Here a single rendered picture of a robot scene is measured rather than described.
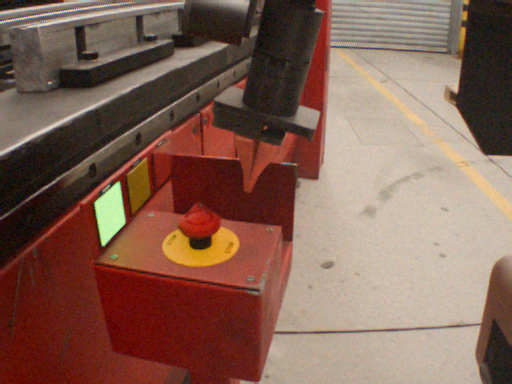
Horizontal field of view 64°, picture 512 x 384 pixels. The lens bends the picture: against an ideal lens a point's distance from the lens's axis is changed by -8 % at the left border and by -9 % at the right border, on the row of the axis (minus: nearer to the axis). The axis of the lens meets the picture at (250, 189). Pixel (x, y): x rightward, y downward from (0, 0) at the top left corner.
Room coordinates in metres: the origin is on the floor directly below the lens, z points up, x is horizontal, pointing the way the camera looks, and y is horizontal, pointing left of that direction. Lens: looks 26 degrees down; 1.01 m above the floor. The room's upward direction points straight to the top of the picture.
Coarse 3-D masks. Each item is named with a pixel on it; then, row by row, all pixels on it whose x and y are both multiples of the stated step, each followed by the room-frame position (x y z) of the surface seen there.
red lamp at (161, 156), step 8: (168, 144) 0.50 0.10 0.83; (160, 152) 0.48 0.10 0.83; (168, 152) 0.50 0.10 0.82; (160, 160) 0.47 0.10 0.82; (168, 160) 0.50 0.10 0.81; (160, 168) 0.47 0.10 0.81; (168, 168) 0.49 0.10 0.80; (160, 176) 0.47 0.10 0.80; (168, 176) 0.49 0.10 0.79; (160, 184) 0.47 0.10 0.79
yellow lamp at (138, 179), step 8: (144, 160) 0.44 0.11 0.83; (136, 168) 0.42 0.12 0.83; (144, 168) 0.43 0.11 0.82; (128, 176) 0.40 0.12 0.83; (136, 176) 0.42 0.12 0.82; (144, 176) 0.43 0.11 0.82; (128, 184) 0.40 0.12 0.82; (136, 184) 0.41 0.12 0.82; (144, 184) 0.43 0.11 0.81; (136, 192) 0.41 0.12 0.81; (144, 192) 0.43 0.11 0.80; (136, 200) 0.41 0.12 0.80; (144, 200) 0.43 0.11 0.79; (136, 208) 0.41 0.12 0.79
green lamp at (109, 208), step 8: (112, 192) 0.37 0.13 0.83; (120, 192) 0.38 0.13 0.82; (104, 200) 0.35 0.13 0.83; (112, 200) 0.36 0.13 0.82; (120, 200) 0.38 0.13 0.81; (96, 208) 0.34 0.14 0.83; (104, 208) 0.35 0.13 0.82; (112, 208) 0.36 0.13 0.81; (120, 208) 0.38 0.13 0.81; (104, 216) 0.35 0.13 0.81; (112, 216) 0.36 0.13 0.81; (120, 216) 0.37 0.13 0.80; (104, 224) 0.35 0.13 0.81; (112, 224) 0.36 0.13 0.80; (120, 224) 0.37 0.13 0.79; (104, 232) 0.34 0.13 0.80; (112, 232) 0.36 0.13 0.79; (104, 240) 0.34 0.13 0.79
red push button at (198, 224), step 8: (184, 216) 0.36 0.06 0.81; (192, 216) 0.36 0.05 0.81; (200, 216) 0.36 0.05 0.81; (208, 216) 0.36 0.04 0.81; (216, 216) 0.36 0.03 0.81; (184, 224) 0.35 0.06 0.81; (192, 224) 0.34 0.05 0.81; (200, 224) 0.34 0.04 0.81; (208, 224) 0.34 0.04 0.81; (216, 224) 0.35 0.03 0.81; (184, 232) 0.34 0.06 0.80; (192, 232) 0.34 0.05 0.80; (200, 232) 0.34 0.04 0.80; (208, 232) 0.34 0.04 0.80; (192, 240) 0.35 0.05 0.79; (200, 240) 0.35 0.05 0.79; (208, 240) 0.35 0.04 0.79; (192, 248) 0.35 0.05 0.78; (200, 248) 0.35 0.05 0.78
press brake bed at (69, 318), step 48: (192, 96) 0.82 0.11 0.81; (96, 144) 0.52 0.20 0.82; (144, 144) 0.63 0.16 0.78; (192, 144) 0.80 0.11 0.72; (288, 144) 1.84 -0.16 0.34; (48, 192) 0.41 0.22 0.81; (0, 240) 0.33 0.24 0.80; (48, 240) 0.39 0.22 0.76; (0, 288) 0.31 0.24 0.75; (48, 288) 0.37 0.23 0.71; (96, 288) 0.45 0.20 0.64; (0, 336) 0.29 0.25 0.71; (48, 336) 0.35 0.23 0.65; (96, 336) 0.43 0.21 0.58
